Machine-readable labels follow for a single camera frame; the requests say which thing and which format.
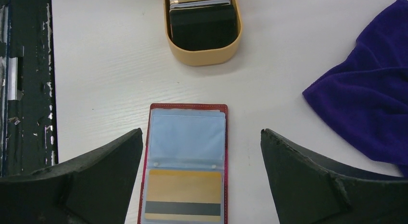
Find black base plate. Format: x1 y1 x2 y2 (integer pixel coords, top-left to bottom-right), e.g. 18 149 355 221
0 0 58 177

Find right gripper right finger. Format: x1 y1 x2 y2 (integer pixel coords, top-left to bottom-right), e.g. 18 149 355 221
261 129 408 224

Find purple cloth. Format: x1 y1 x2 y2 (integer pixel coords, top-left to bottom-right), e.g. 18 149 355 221
303 0 408 176

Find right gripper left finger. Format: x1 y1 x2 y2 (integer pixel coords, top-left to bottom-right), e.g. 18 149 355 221
0 128 143 224

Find cards in tray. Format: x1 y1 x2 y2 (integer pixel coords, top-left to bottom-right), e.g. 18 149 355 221
168 0 238 51

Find gold card in holder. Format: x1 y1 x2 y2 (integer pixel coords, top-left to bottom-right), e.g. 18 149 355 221
143 170 223 223

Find red leather card holder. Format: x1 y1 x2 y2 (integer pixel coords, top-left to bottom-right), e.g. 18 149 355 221
138 103 228 224

